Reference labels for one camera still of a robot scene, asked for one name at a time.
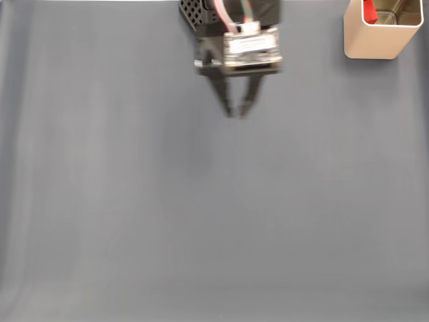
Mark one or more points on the red cube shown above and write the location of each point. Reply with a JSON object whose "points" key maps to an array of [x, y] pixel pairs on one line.
{"points": [[370, 11]]}

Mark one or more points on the beige square metal container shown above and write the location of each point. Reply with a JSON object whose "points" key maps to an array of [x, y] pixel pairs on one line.
{"points": [[375, 43]]}

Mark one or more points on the gripper camera circuit board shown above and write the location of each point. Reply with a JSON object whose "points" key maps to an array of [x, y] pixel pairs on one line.
{"points": [[251, 47]]}

